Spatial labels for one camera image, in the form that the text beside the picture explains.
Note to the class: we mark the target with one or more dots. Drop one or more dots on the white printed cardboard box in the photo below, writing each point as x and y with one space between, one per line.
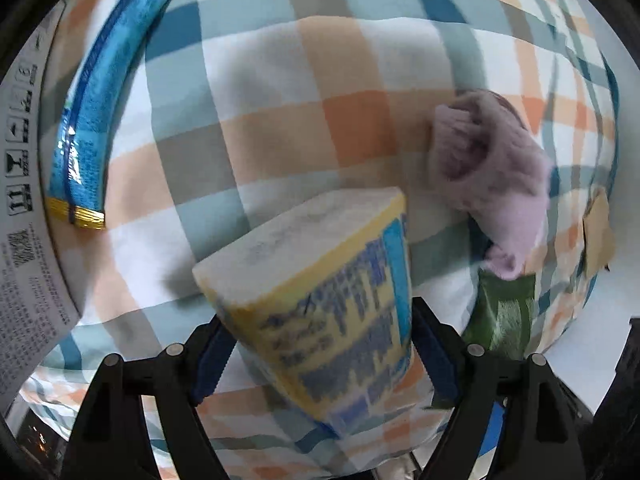
30 240

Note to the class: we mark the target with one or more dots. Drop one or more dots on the blue foil packet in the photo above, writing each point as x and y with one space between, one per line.
95 105

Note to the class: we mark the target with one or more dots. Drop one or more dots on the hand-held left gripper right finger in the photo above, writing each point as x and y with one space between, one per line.
436 355

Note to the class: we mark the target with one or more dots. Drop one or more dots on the yellow packaged sponge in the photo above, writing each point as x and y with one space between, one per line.
320 305

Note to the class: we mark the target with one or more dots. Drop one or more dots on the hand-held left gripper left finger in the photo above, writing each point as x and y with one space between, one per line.
209 360

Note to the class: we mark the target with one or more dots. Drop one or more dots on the tan paper tag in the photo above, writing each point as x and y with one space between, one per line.
598 235

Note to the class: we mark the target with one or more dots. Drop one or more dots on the plaid bed sheet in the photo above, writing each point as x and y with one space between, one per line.
310 110

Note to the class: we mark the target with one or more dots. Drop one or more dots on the pink knit sock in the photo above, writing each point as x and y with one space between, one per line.
492 170

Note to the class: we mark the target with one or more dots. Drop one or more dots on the green cloth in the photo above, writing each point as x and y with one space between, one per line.
500 310

